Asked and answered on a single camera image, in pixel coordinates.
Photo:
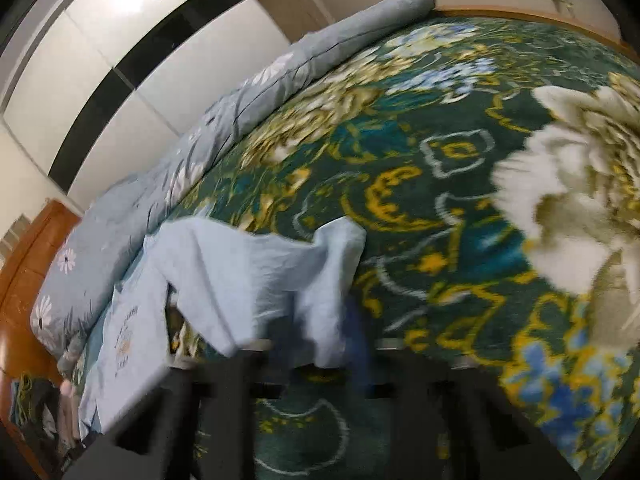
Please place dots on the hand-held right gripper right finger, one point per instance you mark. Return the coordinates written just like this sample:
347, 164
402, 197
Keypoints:
361, 355

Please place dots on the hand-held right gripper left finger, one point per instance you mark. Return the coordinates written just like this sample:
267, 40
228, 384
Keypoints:
225, 410

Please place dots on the light blue shirt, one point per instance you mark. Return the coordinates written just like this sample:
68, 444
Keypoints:
240, 280

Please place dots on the green floral blanket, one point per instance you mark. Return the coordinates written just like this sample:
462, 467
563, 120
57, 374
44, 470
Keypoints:
430, 190

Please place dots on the grey-blue daisy print pillow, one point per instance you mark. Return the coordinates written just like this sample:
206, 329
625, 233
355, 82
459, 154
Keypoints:
95, 255

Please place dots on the wooden headboard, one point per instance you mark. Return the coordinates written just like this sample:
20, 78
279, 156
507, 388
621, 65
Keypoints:
30, 270

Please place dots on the grey-blue daisy print quilt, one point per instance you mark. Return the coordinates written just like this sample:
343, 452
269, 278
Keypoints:
280, 75

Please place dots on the white wardrobe with black stripe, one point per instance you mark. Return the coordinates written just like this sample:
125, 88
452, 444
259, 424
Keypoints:
125, 50

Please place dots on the wooden bed rail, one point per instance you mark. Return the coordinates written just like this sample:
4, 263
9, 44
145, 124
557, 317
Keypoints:
525, 16

